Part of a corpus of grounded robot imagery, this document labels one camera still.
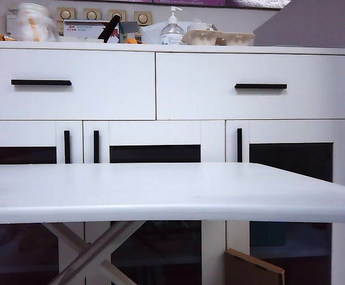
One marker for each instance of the white crossed table leg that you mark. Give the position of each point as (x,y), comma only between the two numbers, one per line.
(68,236)
(113,237)

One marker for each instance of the grey card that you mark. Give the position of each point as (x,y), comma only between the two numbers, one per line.
(129,26)

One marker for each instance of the orange package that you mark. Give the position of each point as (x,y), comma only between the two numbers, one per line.
(133,40)

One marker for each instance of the clear pump sanitizer bottle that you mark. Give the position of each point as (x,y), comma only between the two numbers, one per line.
(172,34)

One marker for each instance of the white plastic wrapped bundle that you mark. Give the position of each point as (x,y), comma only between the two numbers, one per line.
(32,23)

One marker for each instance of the beige egg carton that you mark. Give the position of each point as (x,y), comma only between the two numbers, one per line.
(219,38)

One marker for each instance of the white cabinet drawer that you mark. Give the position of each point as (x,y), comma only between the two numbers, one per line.
(101,98)
(190,89)

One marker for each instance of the white sideboard cabinet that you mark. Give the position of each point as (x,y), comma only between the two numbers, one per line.
(219,50)

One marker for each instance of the white printed paper box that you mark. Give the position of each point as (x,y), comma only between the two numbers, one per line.
(83,31)

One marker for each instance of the beige square knob panel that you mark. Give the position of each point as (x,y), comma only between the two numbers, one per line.
(115,13)
(66,14)
(92,13)
(143,18)

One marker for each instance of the teal box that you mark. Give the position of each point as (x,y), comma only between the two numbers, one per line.
(267,234)

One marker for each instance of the black cylindrical tool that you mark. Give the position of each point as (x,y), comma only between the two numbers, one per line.
(110,26)

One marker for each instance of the flat brown cardboard box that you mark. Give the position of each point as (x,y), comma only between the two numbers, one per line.
(249,270)

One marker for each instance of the white glass cabinet door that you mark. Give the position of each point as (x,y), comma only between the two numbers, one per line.
(26,132)
(294,130)
(160,132)

